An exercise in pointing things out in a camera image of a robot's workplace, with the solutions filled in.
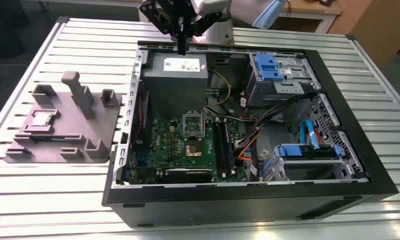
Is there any wooden cabinet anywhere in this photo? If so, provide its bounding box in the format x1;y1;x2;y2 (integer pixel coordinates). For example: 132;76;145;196
326;0;400;68

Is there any grey power supply unit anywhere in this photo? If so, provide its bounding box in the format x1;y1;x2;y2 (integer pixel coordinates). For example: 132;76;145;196
141;53;209;118

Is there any black wire bundle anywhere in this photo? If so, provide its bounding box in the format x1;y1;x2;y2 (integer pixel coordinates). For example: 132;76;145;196
235;92;322;148

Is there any wooden desk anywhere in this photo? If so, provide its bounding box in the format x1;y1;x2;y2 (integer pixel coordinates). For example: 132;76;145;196
275;0;344;35

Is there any metal socket cover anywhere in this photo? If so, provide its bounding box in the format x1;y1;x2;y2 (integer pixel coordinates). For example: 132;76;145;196
181;111;207;139

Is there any blue drive bay latch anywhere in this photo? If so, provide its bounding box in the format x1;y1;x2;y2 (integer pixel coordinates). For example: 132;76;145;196
256;53;285;82

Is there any silver CPU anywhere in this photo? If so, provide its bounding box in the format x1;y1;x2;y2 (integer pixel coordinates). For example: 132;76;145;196
31;113;53;126

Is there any RAM stick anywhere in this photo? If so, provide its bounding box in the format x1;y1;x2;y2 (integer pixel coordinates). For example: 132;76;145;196
29;135;69;142
223;119;237;175

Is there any CPU socket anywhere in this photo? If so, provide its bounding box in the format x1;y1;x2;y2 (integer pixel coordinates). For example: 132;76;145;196
184;141;207;158

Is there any metal drive cage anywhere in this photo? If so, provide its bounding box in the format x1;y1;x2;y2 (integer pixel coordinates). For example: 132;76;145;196
245;52;323;108

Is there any green motherboard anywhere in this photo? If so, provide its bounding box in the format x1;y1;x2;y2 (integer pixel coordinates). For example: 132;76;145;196
129;117;251;185

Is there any grey parts rack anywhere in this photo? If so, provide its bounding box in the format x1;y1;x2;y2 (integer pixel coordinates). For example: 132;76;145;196
3;70;125;165

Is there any black NVIDIA graphics card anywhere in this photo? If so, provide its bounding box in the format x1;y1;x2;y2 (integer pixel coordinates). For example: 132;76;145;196
155;166;215;185

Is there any orange wire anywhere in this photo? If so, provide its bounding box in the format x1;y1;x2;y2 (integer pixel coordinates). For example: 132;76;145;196
236;128;263;161

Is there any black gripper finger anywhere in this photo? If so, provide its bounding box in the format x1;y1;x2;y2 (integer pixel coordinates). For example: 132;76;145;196
139;1;184;55
183;11;221;56

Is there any hard disk in blue carrier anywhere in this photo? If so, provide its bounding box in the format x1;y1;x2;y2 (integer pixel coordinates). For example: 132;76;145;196
275;143;343;161

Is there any yellow wire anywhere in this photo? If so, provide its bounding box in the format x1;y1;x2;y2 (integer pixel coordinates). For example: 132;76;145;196
203;69;233;108

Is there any blue flat wire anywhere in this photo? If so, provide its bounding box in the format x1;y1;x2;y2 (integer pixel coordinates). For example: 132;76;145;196
299;119;322;151

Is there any metal disk bay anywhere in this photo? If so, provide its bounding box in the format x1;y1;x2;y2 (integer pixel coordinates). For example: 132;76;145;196
257;143;367;182

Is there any black PC case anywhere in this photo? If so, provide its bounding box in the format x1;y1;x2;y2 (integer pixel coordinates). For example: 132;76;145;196
101;39;400;228

